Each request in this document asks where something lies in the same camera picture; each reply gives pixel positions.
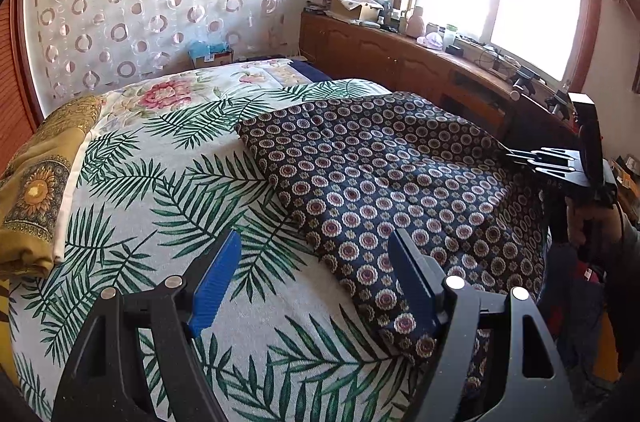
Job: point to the pink white bottle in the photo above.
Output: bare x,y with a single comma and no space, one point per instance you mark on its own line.
416,23

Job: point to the floral blanket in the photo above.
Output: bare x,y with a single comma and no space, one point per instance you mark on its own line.
165,95

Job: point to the dark wooden bed footboard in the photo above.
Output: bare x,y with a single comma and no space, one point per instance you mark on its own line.
542,115

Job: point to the navy blue blanket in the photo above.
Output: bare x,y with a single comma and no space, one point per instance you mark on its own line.
312,72

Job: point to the person's legs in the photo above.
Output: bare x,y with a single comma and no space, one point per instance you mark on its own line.
582,327

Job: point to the yellow patterned cloth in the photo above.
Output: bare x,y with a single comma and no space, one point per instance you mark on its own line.
45,182

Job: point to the green leaf print bedsheet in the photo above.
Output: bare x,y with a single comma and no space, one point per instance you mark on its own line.
150,212

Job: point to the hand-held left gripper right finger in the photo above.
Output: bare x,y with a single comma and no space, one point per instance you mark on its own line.
412,282

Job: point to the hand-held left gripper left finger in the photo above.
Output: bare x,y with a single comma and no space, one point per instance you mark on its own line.
215,282

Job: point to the open cardboard box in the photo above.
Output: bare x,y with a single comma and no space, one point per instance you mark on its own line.
357,5

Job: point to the wooden louvered wardrobe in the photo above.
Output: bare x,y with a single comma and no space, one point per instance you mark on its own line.
20,92

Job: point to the long wooden cabinet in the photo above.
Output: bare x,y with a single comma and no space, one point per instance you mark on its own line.
380,57

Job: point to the navy circle-patterned top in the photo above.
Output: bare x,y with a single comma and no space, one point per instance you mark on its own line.
375,182

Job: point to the green capped jar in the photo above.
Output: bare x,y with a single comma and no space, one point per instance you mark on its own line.
450,36

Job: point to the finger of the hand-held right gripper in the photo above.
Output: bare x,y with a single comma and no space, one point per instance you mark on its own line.
555,166
545,153

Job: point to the person's right hand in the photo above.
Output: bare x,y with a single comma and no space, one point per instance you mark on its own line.
587,229

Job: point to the small cardboard box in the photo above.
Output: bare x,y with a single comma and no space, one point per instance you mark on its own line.
215,61

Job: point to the small black box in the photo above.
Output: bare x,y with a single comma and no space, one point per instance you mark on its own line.
454,50

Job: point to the black clamp stand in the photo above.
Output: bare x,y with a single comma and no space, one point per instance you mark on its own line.
525,77
557,102

